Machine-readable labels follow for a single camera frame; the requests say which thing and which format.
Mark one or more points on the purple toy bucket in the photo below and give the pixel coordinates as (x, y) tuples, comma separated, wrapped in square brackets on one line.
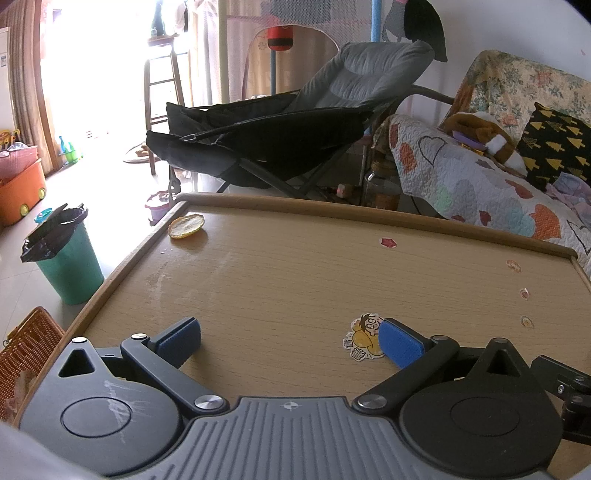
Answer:
[(158, 207)]

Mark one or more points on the orange wheeled storage tub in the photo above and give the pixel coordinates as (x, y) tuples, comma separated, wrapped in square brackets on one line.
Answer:
[(21, 194)]

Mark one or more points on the small red sticker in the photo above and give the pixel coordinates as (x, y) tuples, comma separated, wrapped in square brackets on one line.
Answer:
[(388, 242)]

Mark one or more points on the small round sticker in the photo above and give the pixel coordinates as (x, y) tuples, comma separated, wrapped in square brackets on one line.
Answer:
[(526, 322), (514, 265), (523, 294)]

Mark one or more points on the brown glass jar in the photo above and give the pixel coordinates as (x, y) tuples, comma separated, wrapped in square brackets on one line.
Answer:
[(381, 189)]

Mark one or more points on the lavender cloth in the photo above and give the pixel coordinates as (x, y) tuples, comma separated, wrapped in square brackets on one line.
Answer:
[(570, 189)]

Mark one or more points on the black pillow gold trees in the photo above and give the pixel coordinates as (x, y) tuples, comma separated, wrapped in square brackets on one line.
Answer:
[(554, 143)]

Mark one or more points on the yellow cartoon sticker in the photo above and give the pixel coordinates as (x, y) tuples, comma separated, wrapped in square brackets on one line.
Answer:
[(362, 337)]

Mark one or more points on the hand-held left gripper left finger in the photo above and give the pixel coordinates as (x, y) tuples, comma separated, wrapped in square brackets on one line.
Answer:
[(182, 339)]

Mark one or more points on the pink mesh play tent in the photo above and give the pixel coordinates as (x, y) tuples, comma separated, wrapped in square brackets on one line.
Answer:
[(323, 44)]

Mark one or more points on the pink basket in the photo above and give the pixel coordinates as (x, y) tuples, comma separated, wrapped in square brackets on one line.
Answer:
[(16, 164)]

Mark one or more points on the heart print quilt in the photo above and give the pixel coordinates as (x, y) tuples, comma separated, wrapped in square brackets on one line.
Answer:
[(457, 170)]

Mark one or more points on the black hanging garment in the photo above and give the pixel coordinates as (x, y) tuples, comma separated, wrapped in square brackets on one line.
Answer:
[(427, 27)]

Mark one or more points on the red hanging toy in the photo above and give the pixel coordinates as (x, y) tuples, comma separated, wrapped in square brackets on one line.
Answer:
[(280, 39)]

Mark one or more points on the blue pole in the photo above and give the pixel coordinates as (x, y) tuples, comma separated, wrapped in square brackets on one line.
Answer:
[(377, 21)]

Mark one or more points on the orange wicker basket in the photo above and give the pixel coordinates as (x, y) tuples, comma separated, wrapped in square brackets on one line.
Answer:
[(27, 355)]

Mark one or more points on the yellow toy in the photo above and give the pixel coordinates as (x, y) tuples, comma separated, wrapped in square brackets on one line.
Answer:
[(8, 140)]

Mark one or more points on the wooden bar stool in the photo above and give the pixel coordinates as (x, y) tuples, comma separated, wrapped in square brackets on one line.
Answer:
[(164, 78)]

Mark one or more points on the yellow round wrapper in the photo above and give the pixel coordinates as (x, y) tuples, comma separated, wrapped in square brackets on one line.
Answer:
[(186, 226)]

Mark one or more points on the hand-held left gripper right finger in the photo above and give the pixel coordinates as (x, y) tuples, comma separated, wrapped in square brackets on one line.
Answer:
[(399, 344)]

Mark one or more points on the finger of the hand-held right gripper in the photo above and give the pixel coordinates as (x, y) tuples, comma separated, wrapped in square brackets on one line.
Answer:
[(565, 378)]

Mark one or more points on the green trash bin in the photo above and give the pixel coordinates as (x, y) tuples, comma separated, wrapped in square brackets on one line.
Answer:
[(69, 263)]

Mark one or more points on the brown white plush toy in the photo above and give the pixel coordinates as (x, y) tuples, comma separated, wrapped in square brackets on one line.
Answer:
[(494, 138)]

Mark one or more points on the grey black folding recliner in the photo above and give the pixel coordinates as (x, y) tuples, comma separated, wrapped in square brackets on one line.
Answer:
[(286, 134)]

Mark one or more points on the green toy bottle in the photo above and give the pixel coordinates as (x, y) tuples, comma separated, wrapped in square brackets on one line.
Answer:
[(70, 150)]

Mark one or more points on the small blue toy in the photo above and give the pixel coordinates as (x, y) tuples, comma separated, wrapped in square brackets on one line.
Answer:
[(44, 214)]

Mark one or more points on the beige curtain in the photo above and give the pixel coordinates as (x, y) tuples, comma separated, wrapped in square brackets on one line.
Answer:
[(27, 69)]

